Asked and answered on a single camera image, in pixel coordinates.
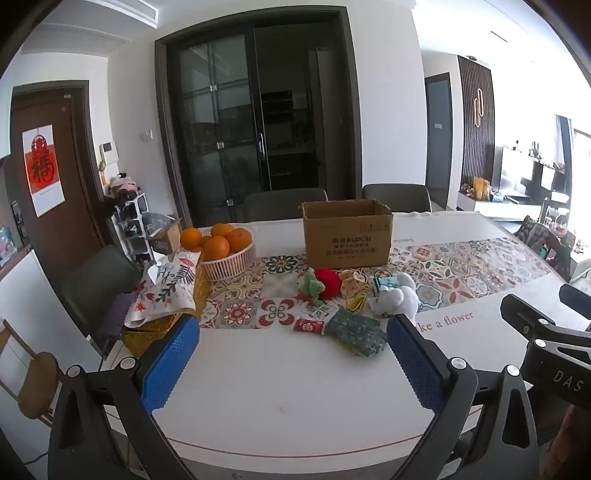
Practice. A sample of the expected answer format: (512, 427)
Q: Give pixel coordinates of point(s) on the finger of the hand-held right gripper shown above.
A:
(576, 297)
(524, 313)

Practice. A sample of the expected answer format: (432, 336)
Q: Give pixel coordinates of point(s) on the white shelf unit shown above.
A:
(521, 170)

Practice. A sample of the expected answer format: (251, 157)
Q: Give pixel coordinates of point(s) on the pile of clothes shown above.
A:
(123, 185)

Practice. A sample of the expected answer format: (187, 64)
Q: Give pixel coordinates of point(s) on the pile of oranges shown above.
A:
(217, 247)

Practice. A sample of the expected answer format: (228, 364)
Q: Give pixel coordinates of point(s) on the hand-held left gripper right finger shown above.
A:
(415, 364)

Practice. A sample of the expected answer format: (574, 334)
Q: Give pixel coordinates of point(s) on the dark slatted wall panel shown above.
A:
(475, 129)

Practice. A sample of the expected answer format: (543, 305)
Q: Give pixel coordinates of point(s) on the brown entrance door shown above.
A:
(76, 152)

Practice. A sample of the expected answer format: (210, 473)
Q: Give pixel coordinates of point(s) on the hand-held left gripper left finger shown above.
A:
(171, 360)

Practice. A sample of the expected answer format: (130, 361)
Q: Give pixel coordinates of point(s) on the floral printed cloth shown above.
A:
(168, 286)

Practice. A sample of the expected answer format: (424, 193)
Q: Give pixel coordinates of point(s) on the red tissue packet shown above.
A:
(308, 326)

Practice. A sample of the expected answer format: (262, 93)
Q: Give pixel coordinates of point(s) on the white shoe rack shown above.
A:
(134, 230)

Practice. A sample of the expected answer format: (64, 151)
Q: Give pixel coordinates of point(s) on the yellow bag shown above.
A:
(482, 189)

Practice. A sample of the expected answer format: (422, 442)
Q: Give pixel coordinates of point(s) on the orange patterned pouch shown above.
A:
(354, 285)

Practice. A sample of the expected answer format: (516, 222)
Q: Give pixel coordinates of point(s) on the yellow woven basket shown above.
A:
(201, 288)

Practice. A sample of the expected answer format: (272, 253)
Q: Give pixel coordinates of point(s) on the chair with patterned cushion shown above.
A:
(542, 242)

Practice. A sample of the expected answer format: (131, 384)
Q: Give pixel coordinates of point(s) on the dark grey dining chair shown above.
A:
(99, 281)
(284, 205)
(397, 197)

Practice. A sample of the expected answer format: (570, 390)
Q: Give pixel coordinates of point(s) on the person's right hand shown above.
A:
(577, 429)

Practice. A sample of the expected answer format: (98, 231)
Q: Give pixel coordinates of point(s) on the red plush toy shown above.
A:
(328, 284)

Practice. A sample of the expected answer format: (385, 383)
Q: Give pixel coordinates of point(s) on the tile patterned tablecloth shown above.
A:
(286, 392)

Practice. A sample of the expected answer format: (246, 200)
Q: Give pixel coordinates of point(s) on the wall intercom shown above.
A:
(108, 159)

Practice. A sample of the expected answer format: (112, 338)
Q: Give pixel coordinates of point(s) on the black door lock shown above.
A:
(17, 217)

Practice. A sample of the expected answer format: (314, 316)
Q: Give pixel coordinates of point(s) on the wooden chair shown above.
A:
(39, 374)

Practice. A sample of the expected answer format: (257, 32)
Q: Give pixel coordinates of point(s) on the dark interior door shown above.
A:
(438, 138)

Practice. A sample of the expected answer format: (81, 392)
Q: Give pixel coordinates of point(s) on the clear plastic bag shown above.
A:
(159, 224)

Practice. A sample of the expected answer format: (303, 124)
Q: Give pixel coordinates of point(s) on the yellow green cloth band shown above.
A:
(356, 303)

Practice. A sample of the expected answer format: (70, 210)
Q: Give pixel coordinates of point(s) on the white plush toy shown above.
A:
(397, 300)

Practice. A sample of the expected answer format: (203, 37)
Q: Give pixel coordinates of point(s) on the white sideboard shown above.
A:
(503, 207)

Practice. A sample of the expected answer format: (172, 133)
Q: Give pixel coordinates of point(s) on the white fruit basket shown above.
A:
(231, 267)

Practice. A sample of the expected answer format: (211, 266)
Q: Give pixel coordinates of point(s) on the green floral pouch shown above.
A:
(355, 332)

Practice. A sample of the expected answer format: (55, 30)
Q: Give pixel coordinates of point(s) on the red and white door poster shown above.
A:
(42, 168)

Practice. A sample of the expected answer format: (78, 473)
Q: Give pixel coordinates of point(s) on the dark glass sliding door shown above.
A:
(258, 120)

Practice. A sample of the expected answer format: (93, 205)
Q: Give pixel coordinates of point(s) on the teal tissue packet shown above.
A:
(387, 282)

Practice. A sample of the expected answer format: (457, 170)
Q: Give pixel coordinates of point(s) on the brown cardboard box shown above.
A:
(346, 235)

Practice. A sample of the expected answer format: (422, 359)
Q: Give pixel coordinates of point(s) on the purple cloth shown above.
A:
(121, 314)

